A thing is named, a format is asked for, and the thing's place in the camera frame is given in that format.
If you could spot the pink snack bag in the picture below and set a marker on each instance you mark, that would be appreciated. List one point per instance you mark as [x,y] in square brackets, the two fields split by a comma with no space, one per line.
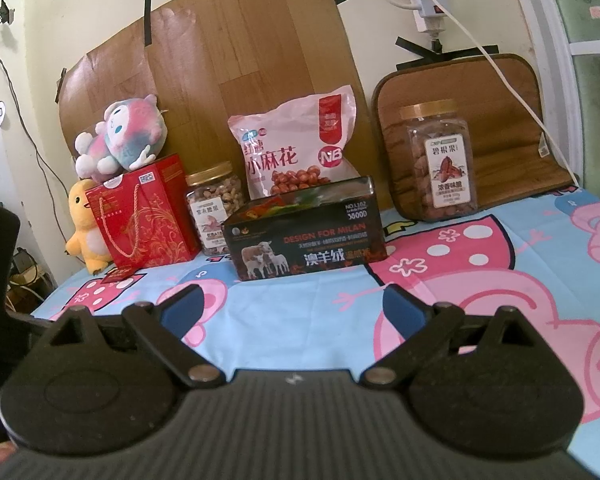
[300,144]

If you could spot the yellow duck plush toy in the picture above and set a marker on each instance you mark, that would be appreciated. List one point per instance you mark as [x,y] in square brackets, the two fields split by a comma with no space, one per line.
[86,241]

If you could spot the pecan jar gold lid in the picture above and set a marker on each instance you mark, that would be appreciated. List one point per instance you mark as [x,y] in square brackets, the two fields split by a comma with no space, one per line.
[439,143]

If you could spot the brown wood-pattern board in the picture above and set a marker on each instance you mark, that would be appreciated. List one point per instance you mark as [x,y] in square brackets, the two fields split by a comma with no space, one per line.
[208,60]

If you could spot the red gift bag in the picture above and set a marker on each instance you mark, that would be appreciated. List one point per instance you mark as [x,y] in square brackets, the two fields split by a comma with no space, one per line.
[144,218]

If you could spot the pig cartoon blue tablecloth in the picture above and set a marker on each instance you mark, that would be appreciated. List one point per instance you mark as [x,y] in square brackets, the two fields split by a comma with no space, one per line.
[540,255]

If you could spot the small red card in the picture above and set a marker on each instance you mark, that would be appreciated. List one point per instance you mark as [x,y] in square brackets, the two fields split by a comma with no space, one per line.
[122,275]

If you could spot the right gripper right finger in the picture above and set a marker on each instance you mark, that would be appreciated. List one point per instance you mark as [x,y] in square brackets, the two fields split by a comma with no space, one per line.
[489,385]

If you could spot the cashew jar gold lid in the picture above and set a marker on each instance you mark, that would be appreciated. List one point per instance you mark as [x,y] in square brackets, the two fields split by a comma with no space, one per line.
[213,195]

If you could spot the person hand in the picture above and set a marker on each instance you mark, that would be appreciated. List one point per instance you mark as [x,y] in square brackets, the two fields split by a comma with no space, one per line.
[7,449]

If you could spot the black sheep print box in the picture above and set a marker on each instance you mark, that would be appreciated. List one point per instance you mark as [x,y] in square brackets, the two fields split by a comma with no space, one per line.
[316,229]

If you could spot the pink blue plush toy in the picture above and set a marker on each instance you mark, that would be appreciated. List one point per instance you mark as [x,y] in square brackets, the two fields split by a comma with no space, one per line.
[131,135]

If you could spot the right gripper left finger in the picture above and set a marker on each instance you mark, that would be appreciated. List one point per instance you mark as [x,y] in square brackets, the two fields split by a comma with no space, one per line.
[90,384]

